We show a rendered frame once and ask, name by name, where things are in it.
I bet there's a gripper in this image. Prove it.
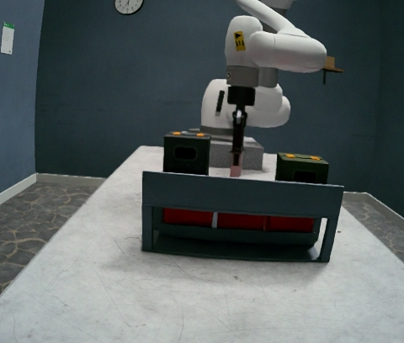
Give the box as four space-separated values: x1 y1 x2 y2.
227 86 256 178

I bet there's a red open bin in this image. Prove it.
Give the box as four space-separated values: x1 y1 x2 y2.
164 208 213 227
264 216 314 232
216 213 265 230

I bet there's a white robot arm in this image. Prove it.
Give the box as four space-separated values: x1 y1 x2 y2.
189 0 327 143

